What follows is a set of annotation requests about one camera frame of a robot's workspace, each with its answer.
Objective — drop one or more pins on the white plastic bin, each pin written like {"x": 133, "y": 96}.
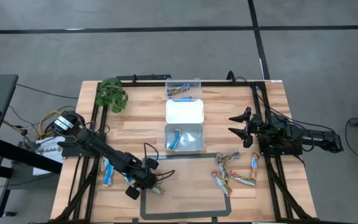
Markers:
{"x": 185, "y": 112}

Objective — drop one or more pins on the light grey plastic bin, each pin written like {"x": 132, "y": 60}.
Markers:
{"x": 197, "y": 144}

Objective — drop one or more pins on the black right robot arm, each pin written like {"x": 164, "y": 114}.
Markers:
{"x": 319, "y": 137}

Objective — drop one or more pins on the white green granola bar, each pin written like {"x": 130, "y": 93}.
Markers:
{"x": 223, "y": 170}

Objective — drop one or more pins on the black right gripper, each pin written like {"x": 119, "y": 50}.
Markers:
{"x": 248, "y": 137}

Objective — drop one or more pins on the clear plastic bin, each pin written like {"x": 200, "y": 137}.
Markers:
{"x": 195, "y": 93}

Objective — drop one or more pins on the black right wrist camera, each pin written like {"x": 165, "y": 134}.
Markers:
{"x": 258, "y": 121}

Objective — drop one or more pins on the black aluminium table frame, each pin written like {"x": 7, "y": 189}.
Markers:
{"x": 216, "y": 84}

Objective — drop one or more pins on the translucent mat with dark border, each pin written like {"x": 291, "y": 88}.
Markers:
{"x": 185, "y": 193}

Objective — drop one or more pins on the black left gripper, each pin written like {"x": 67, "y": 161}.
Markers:
{"x": 143, "y": 177}

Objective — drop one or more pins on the purple green granola bar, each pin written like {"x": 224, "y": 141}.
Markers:
{"x": 227, "y": 157}
{"x": 179, "y": 89}

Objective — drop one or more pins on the white printed sheet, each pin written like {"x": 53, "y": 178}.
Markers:
{"x": 47, "y": 165}

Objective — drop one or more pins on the green artificial plant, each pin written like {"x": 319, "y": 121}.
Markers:
{"x": 112, "y": 93}

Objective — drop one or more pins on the black mounting bracket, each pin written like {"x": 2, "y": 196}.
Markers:
{"x": 145, "y": 77}

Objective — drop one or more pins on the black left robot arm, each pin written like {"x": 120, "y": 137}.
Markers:
{"x": 104, "y": 149}

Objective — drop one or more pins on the black desk crossbar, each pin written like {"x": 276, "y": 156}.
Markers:
{"x": 26, "y": 157}

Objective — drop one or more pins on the blue oatmeal raisin granola bar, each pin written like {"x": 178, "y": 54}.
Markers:
{"x": 130, "y": 180}
{"x": 108, "y": 175}
{"x": 176, "y": 140}

